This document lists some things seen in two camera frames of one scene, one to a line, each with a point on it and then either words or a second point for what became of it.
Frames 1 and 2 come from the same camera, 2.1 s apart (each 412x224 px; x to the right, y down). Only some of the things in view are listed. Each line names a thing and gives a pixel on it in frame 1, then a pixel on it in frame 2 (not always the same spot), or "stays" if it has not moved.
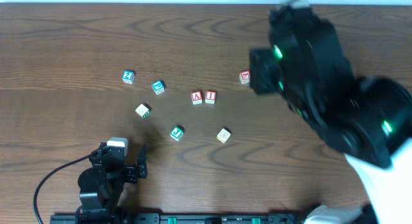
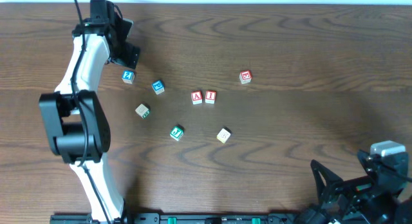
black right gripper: [262, 71] -> [337, 190]
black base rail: [178, 218] stays
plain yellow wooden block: [223, 136] stays
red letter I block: [210, 96] stays
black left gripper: [131, 172] -> [127, 56]
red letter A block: [196, 96] stays
